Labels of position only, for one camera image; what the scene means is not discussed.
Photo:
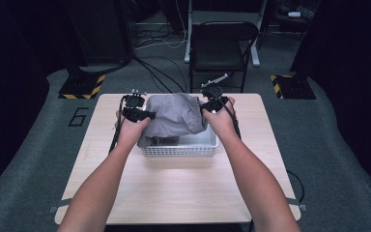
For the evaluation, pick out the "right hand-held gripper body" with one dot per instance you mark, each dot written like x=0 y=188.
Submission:
x=214 y=100

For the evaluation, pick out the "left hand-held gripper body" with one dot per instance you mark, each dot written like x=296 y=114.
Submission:
x=134 y=106

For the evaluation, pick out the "grey shorts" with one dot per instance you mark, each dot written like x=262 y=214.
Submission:
x=174 y=114

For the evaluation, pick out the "white plastic basket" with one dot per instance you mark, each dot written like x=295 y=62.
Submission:
x=182 y=149

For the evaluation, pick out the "person's right hand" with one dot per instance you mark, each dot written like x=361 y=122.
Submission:
x=220 y=124

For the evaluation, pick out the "person's left hand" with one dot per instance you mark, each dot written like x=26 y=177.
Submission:
x=132 y=130

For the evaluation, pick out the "black folding chair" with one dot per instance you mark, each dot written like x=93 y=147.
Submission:
x=217 y=54

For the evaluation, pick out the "black stand base yellow stripes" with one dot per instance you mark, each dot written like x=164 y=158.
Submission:
x=82 y=87
x=294 y=87

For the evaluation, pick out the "white power strip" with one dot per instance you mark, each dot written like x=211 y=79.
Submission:
x=294 y=14

